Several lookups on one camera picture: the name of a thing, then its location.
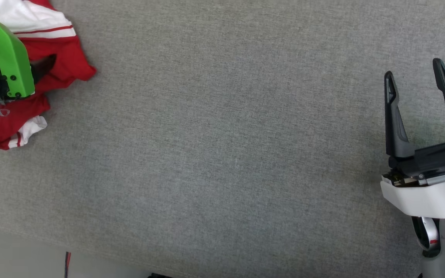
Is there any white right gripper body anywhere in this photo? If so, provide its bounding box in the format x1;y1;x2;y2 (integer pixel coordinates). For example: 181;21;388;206
380;141;445;218

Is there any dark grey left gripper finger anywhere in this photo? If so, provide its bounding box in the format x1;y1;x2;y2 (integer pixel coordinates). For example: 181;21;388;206
32;54;57;84

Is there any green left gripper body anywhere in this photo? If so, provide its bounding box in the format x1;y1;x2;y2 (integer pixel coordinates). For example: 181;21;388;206
0;11;36;119

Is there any red and white jersey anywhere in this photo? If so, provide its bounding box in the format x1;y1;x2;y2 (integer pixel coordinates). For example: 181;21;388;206
0;0;97;151

